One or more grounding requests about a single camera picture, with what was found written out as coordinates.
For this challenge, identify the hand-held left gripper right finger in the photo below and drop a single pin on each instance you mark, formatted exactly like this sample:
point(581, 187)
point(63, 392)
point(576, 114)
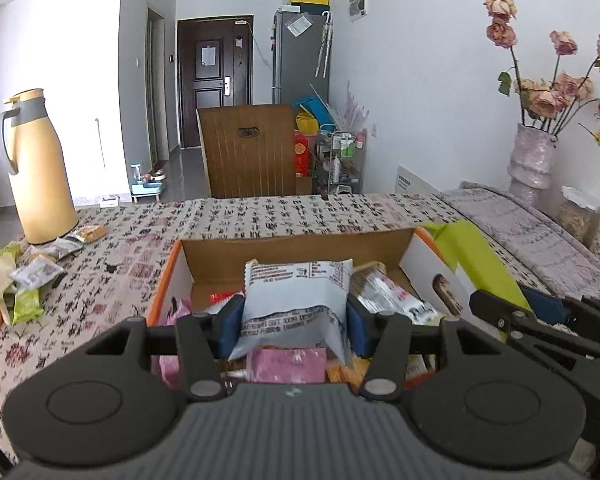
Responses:
point(359, 327)

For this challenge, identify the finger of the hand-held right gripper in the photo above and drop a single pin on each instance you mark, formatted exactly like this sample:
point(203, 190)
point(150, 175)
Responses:
point(545, 305)
point(495, 305)

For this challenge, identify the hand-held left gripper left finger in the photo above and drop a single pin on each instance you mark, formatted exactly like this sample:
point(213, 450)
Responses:
point(231, 325)

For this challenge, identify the silver red snack bag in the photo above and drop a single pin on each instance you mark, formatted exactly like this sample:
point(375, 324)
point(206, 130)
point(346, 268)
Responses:
point(220, 298)

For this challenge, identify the orange snack packet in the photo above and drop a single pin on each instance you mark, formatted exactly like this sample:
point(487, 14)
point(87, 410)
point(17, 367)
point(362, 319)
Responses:
point(347, 374)

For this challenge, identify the clear red snack bar packet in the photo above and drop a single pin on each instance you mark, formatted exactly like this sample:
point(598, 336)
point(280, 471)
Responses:
point(395, 295)

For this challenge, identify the pink snack packet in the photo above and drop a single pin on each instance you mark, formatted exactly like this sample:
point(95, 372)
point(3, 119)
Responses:
point(172, 340)
point(287, 365)

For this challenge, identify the red cardboard box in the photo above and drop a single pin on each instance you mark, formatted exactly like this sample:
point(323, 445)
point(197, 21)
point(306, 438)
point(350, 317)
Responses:
point(300, 247)

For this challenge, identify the grey patterned cloth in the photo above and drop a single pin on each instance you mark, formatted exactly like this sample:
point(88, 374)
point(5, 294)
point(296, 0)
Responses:
point(530, 240)

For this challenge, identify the glass jar white lid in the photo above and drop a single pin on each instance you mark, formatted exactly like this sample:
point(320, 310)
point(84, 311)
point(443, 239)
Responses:
point(577, 217)

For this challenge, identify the pink textured vase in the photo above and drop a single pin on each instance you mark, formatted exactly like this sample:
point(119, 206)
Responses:
point(530, 160)

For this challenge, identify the white printed board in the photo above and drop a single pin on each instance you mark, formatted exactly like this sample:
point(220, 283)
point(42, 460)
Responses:
point(412, 180)

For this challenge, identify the pale blue plastic stool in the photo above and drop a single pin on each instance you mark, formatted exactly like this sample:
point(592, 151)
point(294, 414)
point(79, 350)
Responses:
point(147, 191)

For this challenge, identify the wooden chair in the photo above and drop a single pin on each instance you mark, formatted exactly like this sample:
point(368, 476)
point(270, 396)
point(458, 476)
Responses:
point(250, 160)

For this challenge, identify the small brown snack packet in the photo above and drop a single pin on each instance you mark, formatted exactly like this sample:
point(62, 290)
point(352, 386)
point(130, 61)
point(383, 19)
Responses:
point(92, 232)

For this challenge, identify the small white box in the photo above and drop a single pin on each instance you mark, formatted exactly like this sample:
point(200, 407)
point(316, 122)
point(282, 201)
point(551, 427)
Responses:
point(109, 203)

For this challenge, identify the red gift box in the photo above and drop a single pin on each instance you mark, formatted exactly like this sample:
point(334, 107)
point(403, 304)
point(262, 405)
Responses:
point(302, 152)

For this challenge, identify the small grey snack packet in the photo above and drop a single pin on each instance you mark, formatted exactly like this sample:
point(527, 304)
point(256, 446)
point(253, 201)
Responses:
point(62, 247)

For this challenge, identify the small white snack packet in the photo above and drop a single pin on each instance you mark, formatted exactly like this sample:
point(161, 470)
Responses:
point(35, 272)

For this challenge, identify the small green snack packet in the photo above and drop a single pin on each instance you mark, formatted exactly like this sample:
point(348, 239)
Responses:
point(10, 253)
point(27, 305)

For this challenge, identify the dried pink rose bouquet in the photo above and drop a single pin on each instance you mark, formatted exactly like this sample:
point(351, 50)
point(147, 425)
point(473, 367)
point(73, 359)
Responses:
point(547, 97)

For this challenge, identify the yellow bag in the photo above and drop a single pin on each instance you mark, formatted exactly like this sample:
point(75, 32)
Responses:
point(306, 122)

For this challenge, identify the pale dried grass bunch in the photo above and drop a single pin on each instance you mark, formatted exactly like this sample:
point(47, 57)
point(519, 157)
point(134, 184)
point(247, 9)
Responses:
point(352, 110)

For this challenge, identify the dark brown entrance door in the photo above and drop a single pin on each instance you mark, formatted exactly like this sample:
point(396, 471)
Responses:
point(215, 105)

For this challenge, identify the yellow thermos jug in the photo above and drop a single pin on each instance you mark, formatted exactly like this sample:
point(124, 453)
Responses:
point(40, 175)

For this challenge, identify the grey interior door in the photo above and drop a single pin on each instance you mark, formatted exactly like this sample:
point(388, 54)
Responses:
point(155, 85)

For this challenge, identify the grey refrigerator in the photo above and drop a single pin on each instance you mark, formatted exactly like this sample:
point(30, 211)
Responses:
point(295, 70)

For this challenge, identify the white door notice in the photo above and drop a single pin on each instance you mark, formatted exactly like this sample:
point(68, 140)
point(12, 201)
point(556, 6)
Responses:
point(207, 55)

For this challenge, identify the white umbrella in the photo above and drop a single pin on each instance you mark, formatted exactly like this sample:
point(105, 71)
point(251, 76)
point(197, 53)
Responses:
point(326, 35)

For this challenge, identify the white paper sheet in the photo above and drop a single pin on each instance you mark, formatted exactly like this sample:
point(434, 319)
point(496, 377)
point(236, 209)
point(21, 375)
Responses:
point(300, 25)

